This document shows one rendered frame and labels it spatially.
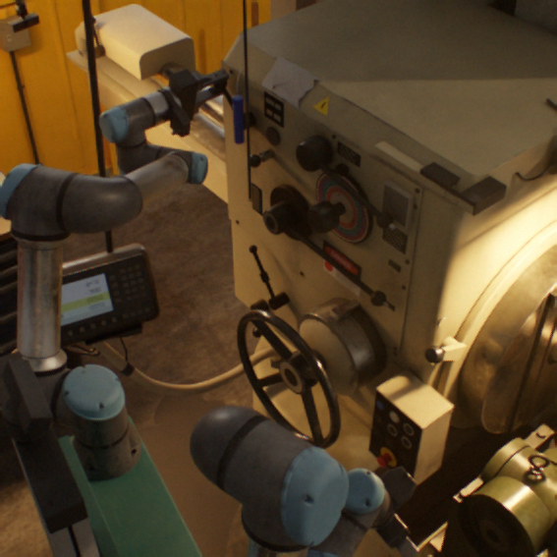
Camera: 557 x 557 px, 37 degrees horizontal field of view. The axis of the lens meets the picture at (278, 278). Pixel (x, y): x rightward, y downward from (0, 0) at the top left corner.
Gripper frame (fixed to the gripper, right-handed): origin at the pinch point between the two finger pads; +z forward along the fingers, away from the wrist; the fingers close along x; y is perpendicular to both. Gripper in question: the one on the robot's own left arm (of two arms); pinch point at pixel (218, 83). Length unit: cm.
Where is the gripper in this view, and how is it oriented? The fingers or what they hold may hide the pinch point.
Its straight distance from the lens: 209.7
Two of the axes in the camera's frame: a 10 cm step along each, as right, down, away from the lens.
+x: -1.8, 5.5, 8.1
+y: -6.1, -7.2, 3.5
